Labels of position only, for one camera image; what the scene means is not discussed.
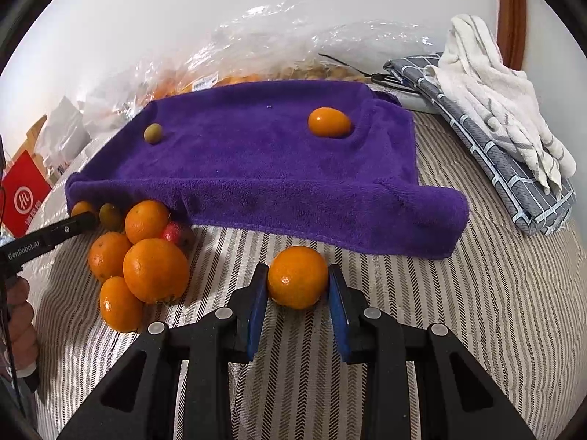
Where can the orange mandarin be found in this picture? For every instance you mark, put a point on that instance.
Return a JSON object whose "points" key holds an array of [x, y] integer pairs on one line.
{"points": [[297, 277]]}

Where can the grey checked cloth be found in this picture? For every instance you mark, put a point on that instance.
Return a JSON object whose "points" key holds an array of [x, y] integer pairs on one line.
{"points": [[529, 207]]}

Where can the white striped towel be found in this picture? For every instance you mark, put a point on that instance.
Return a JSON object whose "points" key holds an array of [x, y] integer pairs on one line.
{"points": [[501, 101]]}

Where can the small orange fruit far left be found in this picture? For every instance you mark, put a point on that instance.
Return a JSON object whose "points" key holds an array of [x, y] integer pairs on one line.
{"points": [[83, 207]]}

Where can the grey plastic bag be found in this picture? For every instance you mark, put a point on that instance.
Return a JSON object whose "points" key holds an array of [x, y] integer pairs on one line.
{"points": [[62, 136]]}

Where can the lower left mandarin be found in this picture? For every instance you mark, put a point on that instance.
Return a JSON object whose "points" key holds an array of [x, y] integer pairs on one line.
{"points": [[120, 309]]}

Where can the large front mandarin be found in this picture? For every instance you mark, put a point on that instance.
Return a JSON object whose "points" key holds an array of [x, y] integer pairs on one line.
{"points": [[155, 271]]}

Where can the small green fruit by towel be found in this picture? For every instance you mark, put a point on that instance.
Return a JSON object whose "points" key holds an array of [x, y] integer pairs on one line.
{"points": [[110, 217]]}

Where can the small red fruit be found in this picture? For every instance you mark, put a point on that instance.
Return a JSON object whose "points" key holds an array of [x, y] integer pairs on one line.
{"points": [[179, 234]]}

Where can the person's left hand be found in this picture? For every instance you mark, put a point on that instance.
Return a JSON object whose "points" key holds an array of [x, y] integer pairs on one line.
{"points": [[21, 330]]}

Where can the small green-brown round fruit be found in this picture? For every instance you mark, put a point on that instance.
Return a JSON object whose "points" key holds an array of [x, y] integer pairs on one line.
{"points": [[153, 133]]}

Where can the clear bag of brown fruits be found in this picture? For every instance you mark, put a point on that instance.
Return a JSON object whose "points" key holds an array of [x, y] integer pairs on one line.
{"points": [[297, 38]]}

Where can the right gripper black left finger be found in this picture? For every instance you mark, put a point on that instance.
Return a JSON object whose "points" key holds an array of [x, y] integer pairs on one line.
{"points": [[249, 306]]}

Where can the purple towel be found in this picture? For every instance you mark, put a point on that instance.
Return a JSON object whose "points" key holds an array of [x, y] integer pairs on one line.
{"points": [[242, 156]]}

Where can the red paper box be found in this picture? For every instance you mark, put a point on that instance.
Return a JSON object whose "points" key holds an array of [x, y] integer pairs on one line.
{"points": [[25, 190]]}

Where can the clear bag of oranges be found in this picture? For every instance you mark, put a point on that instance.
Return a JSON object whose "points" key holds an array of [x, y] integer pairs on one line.
{"points": [[126, 93]]}

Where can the small orange kumquat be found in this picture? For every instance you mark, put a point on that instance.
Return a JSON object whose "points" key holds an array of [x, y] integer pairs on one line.
{"points": [[329, 122]]}

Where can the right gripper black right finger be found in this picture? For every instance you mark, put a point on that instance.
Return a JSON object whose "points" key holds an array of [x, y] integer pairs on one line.
{"points": [[346, 306]]}

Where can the left middle mandarin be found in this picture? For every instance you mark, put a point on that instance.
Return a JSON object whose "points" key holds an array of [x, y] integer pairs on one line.
{"points": [[105, 257]]}

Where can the brown wooden frame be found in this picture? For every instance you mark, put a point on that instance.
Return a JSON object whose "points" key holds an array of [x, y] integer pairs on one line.
{"points": [[511, 32]]}

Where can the upper mandarin by towel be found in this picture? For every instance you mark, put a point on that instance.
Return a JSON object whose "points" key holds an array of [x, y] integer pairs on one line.
{"points": [[146, 219]]}

